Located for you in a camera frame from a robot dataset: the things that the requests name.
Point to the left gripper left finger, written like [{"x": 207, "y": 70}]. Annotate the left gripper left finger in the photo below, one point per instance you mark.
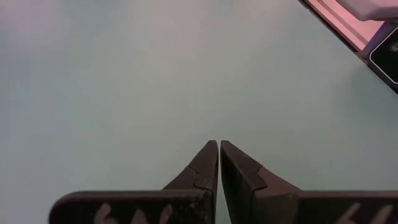
[{"x": 140, "y": 208}]

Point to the green table mat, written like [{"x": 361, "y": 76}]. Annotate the green table mat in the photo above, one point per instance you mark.
[{"x": 124, "y": 93}]

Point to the grey desk stand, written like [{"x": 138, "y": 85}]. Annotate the grey desk stand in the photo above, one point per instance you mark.
[{"x": 370, "y": 7}]

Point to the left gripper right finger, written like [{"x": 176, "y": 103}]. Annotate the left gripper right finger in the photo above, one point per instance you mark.
[{"x": 280, "y": 208}]

